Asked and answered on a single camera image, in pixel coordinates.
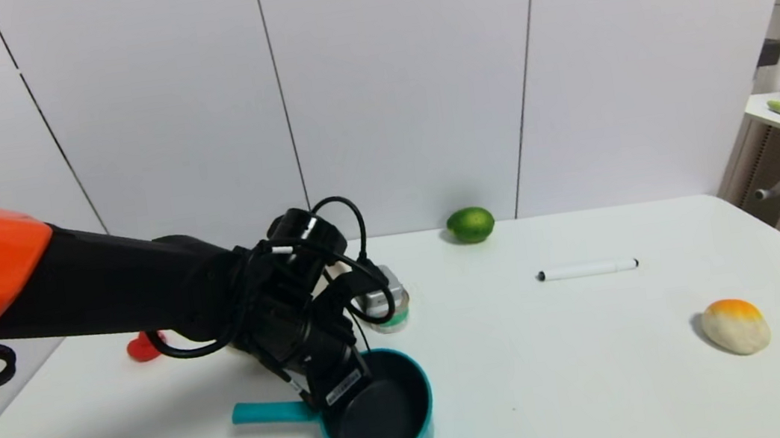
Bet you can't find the white bread bun orange top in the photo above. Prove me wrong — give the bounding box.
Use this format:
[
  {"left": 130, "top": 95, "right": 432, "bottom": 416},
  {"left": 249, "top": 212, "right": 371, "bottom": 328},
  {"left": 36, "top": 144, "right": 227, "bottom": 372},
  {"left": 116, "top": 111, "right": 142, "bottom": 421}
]
[{"left": 699, "top": 294, "right": 774, "bottom": 361}]

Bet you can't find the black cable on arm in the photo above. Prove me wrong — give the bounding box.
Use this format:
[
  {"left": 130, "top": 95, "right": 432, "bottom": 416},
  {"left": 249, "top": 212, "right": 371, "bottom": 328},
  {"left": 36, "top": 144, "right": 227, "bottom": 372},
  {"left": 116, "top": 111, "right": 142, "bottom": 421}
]
[{"left": 131, "top": 190, "right": 401, "bottom": 366}]

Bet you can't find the small tin can green label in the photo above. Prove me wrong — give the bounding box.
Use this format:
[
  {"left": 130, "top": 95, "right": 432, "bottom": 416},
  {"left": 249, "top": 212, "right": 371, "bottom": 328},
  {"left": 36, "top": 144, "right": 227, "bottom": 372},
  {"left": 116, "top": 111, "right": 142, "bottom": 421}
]
[{"left": 362, "top": 289, "right": 415, "bottom": 336}]

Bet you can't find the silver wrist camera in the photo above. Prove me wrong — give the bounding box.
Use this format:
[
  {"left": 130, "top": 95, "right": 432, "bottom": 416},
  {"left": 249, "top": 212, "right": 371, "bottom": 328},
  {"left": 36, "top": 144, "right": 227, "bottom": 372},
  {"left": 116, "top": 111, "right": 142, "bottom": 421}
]
[{"left": 355, "top": 262, "right": 409, "bottom": 314}]

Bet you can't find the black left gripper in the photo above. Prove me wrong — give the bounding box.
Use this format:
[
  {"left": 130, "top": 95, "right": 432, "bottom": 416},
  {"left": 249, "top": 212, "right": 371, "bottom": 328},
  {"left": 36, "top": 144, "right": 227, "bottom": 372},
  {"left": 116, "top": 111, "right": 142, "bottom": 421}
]
[{"left": 298, "top": 312, "right": 378, "bottom": 415}]

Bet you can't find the green lime fruit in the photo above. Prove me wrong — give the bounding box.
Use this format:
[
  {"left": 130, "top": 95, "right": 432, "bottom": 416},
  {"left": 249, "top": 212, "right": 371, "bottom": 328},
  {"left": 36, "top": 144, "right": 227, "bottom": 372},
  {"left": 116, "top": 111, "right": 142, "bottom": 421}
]
[{"left": 445, "top": 204, "right": 498, "bottom": 247}]

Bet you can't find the white marker pen black cap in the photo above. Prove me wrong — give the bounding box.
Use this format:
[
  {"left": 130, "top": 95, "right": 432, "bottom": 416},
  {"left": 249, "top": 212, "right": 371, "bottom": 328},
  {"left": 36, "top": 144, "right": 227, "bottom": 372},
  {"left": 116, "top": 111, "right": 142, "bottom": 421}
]
[{"left": 536, "top": 257, "right": 640, "bottom": 283}]

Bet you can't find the red rubber duck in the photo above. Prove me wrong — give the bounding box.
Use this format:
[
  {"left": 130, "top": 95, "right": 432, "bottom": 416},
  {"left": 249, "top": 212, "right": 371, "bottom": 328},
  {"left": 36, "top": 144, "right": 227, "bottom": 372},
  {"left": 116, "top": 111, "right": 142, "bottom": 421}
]
[{"left": 125, "top": 329, "right": 170, "bottom": 364}]

